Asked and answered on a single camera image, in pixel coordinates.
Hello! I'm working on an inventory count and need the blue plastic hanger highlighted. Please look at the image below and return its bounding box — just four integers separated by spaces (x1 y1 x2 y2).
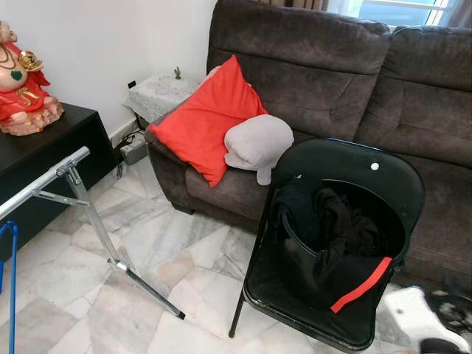
0 220 19 354

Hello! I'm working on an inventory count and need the black folding chair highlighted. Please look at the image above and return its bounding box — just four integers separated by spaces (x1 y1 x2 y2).
229 138 427 353

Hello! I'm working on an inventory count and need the dark navy garment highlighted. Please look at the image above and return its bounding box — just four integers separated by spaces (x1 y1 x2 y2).
274 177 325 248

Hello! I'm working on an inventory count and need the bright window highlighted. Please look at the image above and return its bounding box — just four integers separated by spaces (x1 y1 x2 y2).
347 0 451 27

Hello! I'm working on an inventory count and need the dark brown fabric sofa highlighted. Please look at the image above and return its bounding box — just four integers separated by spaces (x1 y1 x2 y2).
146 0 472 296

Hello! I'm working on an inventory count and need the grey plush cushion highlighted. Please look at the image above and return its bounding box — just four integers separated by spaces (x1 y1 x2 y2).
223 114 294 187

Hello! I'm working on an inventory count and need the red square cushion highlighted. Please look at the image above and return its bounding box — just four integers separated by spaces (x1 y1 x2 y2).
147 54 270 189

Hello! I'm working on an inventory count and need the side table with lace cloth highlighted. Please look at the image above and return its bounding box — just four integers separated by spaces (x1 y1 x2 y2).
124 72 204 125

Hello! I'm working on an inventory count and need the grey power strip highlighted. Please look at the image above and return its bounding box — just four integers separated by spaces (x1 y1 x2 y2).
118 138 148 165

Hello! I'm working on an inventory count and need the silver metal clothes rack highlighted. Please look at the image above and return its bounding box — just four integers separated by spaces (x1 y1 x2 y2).
0 146 187 320

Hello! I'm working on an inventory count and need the black TV console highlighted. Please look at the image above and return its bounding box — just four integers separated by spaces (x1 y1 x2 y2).
0 103 117 259

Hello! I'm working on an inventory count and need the red laughing Buddha statue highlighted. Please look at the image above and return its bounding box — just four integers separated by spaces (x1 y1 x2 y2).
0 21 65 136

